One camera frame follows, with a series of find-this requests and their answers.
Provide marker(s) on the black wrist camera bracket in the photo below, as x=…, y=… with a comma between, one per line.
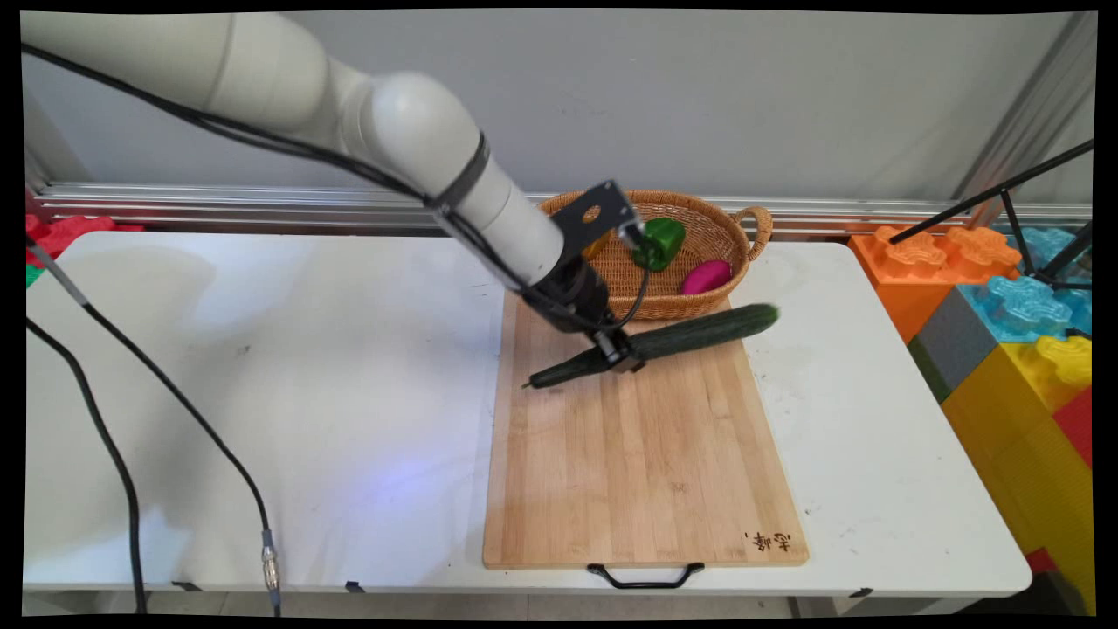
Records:
x=594, y=214

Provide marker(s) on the magenta toy eggplant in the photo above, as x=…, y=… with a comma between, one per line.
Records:
x=706, y=277

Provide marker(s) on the orange giant building block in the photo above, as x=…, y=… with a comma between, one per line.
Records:
x=908, y=271

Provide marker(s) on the red giant building block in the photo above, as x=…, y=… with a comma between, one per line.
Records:
x=1076, y=424

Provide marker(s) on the blue giant building block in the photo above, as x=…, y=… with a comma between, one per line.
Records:
x=1022, y=306

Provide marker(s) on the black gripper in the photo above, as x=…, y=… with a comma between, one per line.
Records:
x=572, y=297

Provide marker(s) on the woven wicker basket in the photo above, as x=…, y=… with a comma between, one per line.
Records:
x=699, y=253

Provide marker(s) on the diagonal aluminium frame post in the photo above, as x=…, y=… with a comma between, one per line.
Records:
x=1031, y=114

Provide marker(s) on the yellow giant building block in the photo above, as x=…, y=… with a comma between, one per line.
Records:
x=1022, y=437

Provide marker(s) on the red studded building block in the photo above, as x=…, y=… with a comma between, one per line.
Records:
x=74, y=231

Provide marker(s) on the grey giant building block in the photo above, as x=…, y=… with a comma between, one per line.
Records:
x=952, y=345

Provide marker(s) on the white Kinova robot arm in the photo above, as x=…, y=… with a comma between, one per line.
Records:
x=288, y=87

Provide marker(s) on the green toy bell pepper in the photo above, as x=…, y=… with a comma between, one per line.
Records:
x=659, y=245

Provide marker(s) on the dark green cucumber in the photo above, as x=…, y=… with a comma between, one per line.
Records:
x=699, y=334

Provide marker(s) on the green building block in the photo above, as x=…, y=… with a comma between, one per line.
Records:
x=31, y=274

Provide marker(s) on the bamboo cutting board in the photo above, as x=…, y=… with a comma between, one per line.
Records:
x=642, y=463

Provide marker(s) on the black tripod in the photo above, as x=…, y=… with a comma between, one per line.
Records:
x=1022, y=188

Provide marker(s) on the aluminium rail along wall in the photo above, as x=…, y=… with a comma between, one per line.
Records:
x=262, y=205

